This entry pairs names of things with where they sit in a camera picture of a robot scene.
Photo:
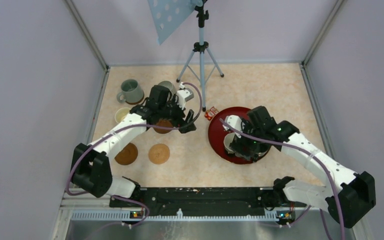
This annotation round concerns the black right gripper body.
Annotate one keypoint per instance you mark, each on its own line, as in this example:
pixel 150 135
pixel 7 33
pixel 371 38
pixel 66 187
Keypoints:
pixel 237 144

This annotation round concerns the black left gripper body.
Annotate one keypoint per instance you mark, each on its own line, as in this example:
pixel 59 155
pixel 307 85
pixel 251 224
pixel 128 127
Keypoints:
pixel 172 112

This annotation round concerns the ribbed grey white cup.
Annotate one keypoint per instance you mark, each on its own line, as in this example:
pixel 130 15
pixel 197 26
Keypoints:
pixel 169 85

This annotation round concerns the grey ceramic mug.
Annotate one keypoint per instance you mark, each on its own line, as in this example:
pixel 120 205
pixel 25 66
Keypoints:
pixel 131 91

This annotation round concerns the white faceted cup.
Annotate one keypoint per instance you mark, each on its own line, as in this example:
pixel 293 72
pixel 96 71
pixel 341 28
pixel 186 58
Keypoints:
pixel 228 139

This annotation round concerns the cream ceramic mug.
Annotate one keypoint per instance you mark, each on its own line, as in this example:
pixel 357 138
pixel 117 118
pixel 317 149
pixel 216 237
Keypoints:
pixel 121 114

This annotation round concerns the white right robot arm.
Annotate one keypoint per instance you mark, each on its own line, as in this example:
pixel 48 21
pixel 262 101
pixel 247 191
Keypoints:
pixel 346 194

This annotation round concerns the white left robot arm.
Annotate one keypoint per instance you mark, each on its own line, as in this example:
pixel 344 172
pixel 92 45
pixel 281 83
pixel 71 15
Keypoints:
pixel 91 168

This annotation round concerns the dark brown wooden coaster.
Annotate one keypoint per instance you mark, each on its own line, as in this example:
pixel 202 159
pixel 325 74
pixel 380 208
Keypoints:
pixel 163 126

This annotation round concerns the brown wooden coaster back left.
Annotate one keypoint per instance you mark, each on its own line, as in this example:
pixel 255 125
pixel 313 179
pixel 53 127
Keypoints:
pixel 135 103

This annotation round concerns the woven rattan coaster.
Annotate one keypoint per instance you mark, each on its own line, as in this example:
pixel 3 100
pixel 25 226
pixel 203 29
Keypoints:
pixel 159 154

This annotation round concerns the brown wooden coaster front left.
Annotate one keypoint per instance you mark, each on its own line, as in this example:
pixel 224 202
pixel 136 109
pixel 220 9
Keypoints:
pixel 127 155

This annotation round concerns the red owl number tag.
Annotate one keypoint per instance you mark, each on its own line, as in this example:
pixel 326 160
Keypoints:
pixel 210 113

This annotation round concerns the red round tray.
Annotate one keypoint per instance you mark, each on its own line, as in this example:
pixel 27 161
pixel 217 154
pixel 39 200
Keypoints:
pixel 217 134

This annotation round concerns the blue perforated board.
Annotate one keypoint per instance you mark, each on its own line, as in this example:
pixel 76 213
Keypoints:
pixel 168 15

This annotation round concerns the light blue tripod stand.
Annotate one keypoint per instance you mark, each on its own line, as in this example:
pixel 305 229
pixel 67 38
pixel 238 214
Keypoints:
pixel 201 47

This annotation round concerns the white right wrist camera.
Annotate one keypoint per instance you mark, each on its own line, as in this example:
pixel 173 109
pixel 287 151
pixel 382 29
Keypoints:
pixel 234 123

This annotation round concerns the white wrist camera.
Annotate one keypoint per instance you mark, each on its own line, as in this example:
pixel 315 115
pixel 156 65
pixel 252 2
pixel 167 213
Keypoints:
pixel 183 95
pixel 234 123

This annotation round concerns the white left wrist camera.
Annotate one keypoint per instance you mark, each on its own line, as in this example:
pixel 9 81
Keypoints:
pixel 183 95

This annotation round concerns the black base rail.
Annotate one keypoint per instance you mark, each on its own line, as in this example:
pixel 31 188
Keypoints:
pixel 207 201

